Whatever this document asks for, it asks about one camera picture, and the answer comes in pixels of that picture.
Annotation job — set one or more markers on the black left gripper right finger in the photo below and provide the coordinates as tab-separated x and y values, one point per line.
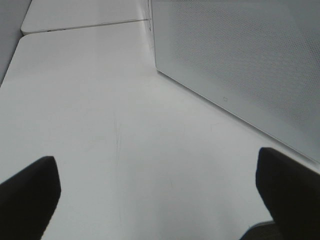
291	193

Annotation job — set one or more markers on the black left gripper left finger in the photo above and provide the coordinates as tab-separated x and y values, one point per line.
29	199

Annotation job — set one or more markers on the white microwave door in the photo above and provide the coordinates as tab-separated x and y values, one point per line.
257	59

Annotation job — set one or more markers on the grey left arm base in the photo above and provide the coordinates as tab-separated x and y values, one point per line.
266	230

